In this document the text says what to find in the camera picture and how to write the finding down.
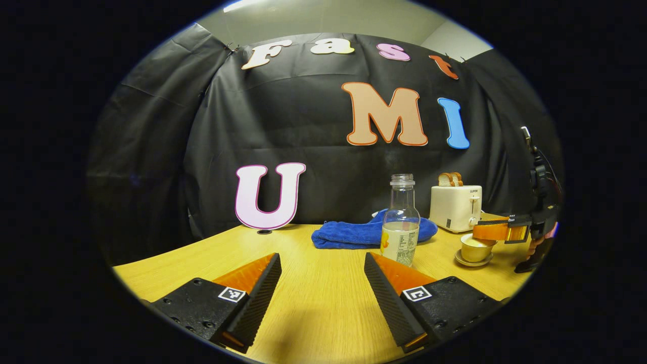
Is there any cream saucer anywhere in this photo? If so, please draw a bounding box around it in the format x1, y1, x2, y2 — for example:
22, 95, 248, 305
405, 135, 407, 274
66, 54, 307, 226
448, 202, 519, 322
454, 250, 494, 267

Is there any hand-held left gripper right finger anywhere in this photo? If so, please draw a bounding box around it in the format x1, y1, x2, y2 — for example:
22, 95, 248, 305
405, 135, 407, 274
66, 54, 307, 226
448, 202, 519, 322
364, 252, 503, 354

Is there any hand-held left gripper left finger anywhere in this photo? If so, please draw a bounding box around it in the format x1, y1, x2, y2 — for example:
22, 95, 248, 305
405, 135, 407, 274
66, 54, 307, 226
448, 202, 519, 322
152, 253, 283, 354

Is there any blue towel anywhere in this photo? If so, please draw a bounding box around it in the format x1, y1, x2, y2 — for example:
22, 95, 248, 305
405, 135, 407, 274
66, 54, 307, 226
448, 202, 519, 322
311, 209, 439, 250

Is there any black backdrop cloth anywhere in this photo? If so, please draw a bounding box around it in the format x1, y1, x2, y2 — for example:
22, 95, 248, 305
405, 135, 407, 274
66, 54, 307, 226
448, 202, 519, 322
87, 23, 563, 263

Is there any clear glass water bottle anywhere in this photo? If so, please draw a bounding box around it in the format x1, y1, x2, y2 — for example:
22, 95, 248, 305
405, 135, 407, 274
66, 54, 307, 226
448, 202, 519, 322
381, 174, 421, 267

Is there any cream teacup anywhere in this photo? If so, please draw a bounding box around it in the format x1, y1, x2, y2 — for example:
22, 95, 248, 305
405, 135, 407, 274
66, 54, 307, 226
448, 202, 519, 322
460, 233, 498, 263

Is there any white toaster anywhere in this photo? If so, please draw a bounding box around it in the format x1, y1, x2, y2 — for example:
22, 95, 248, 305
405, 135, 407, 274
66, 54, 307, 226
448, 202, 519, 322
429, 185, 483, 234

